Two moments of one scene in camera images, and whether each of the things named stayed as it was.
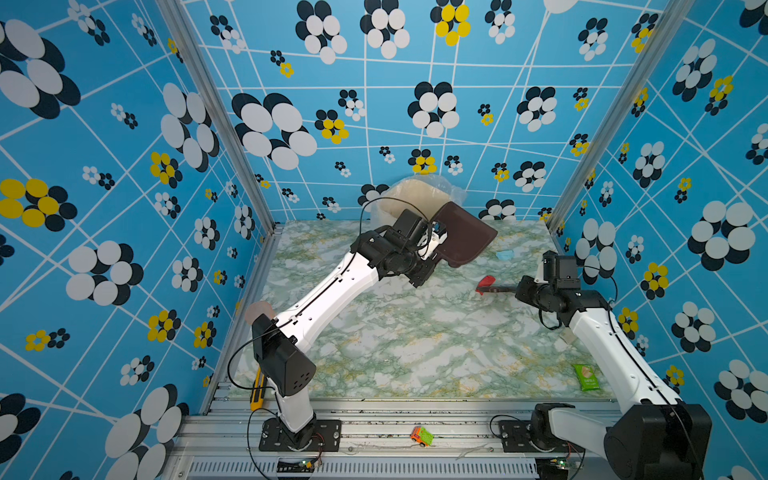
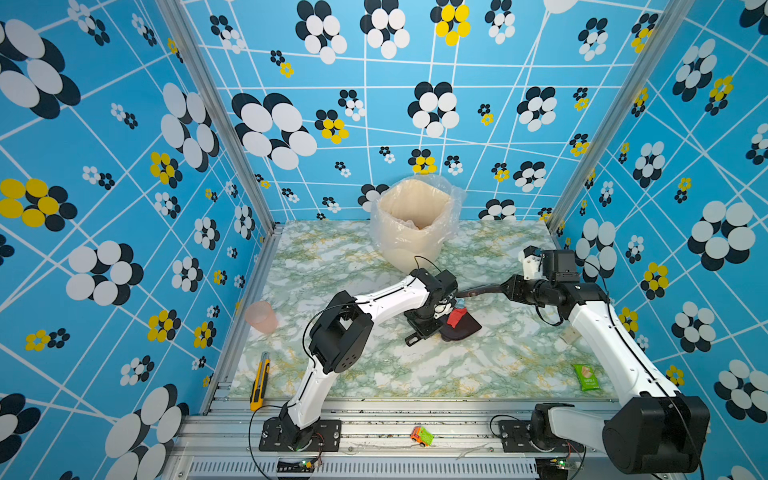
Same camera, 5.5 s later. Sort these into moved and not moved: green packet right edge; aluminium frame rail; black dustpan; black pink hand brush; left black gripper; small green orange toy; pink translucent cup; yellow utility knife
Moved: black pink hand brush; black dustpan; left black gripper
Not moved: yellow utility knife; small green orange toy; pink translucent cup; green packet right edge; aluminium frame rail
